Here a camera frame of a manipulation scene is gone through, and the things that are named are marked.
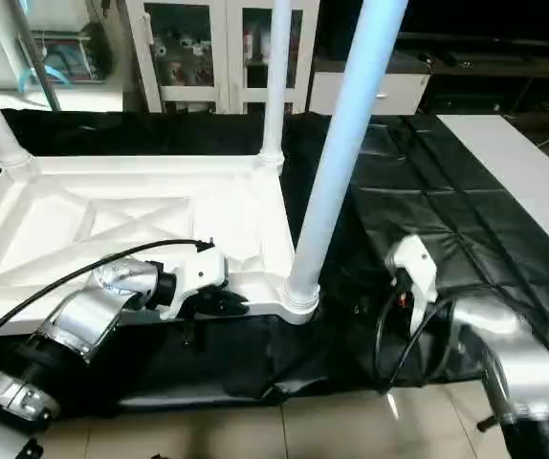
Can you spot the white plastic table top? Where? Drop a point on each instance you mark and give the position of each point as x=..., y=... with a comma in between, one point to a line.
x=112, y=210

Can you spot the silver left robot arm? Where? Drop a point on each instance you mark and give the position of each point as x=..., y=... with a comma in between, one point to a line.
x=83, y=320

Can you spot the black work surface mat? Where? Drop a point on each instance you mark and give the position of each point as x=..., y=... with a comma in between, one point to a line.
x=428, y=210

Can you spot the black metal table leg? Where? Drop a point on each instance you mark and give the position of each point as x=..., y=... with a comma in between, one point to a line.
x=490, y=421

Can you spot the white flat sheet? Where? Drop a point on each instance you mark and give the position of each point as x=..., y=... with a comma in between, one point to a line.
x=523, y=172

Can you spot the white drawer unit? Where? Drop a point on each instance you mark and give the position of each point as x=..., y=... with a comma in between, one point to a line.
x=389, y=94

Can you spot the white glass door cabinet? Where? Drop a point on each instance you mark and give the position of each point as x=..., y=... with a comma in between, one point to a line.
x=217, y=53

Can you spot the colourful background box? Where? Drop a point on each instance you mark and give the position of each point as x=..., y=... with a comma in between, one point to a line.
x=64, y=57

